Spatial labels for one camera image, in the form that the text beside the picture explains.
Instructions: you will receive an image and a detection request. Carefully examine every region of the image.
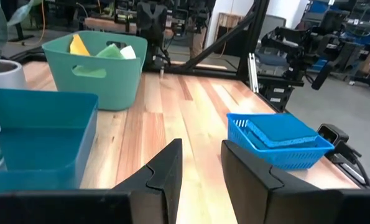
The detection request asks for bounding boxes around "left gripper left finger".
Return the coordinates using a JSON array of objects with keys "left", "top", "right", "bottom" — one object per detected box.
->
[{"left": 0, "top": 138, "right": 183, "bottom": 224}]

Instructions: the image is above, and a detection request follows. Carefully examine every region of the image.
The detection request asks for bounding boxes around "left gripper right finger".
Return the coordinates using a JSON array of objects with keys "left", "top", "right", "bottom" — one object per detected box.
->
[{"left": 220, "top": 139, "right": 370, "bottom": 224}]

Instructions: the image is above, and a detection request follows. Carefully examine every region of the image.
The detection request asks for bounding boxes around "dark blue cloth piece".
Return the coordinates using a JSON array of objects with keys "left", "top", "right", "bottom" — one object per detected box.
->
[{"left": 246, "top": 113, "right": 319, "bottom": 149}]

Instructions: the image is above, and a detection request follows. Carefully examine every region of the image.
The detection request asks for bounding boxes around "green cloth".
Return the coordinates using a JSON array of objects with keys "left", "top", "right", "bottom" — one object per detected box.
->
[{"left": 95, "top": 43, "right": 126, "bottom": 60}]

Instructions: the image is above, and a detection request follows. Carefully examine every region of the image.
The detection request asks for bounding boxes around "white cloth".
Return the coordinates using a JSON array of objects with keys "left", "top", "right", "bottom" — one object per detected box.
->
[{"left": 119, "top": 45, "right": 137, "bottom": 60}]

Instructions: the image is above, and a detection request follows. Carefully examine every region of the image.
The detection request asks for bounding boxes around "yellow cloth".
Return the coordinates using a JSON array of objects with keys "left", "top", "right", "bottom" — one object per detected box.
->
[{"left": 69, "top": 33, "right": 91, "bottom": 57}]

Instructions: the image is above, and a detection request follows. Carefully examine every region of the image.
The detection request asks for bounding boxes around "blue slotted plastic basket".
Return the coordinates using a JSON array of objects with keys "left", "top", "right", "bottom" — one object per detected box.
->
[{"left": 226, "top": 112, "right": 335, "bottom": 171}]

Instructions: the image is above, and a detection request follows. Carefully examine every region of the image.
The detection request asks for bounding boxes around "dark blue plastic tray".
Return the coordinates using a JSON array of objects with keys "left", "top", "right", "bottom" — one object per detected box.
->
[{"left": 0, "top": 88, "right": 99, "bottom": 197}]

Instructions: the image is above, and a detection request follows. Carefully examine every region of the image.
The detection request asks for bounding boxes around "teal plastic bin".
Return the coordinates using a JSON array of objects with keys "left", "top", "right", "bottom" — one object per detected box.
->
[{"left": 41, "top": 30, "right": 149, "bottom": 111}]

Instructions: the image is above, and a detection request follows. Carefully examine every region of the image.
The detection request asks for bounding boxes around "black room workstation robot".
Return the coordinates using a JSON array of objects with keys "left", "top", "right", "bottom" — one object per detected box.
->
[{"left": 255, "top": 26, "right": 336, "bottom": 91}]

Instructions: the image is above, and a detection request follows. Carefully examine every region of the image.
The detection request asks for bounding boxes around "green plant in white pot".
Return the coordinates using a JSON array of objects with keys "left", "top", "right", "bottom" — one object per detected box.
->
[{"left": 0, "top": 0, "right": 36, "bottom": 91}]

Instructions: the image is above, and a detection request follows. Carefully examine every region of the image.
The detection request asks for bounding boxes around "brown wooden board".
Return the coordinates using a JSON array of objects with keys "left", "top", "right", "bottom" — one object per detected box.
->
[{"left": 215, "top": 12, "right": 245, "bottom": 44}]

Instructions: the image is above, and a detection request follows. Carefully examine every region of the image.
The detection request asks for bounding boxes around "white building pillar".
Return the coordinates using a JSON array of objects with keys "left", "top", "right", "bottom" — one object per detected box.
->
[{"left": 205, "top": 0, "right": 310, "bottom": 49}]

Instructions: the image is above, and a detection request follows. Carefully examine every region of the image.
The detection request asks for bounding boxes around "small black camera box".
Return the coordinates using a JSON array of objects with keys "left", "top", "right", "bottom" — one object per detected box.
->
[{"left": 316, "top": 123, "right": 363, "bottom": 163}]

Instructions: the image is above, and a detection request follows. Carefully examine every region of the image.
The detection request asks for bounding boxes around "black camera cable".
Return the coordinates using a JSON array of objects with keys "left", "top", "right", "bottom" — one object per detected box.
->
[{"left": 352, "top": 157, "right": 370, "bottom": 189}]

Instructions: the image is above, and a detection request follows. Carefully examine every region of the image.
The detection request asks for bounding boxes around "silver metal bracket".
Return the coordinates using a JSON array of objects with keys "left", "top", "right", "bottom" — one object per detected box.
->
[{"left": 247, "top": 52, "right": 260, "bottom": 94}]

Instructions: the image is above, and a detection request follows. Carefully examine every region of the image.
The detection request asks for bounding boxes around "orange hanging cable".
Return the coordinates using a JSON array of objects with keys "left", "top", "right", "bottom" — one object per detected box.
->
[{"left": 22, "top": 0, "right": 46, "bottom": 46}]

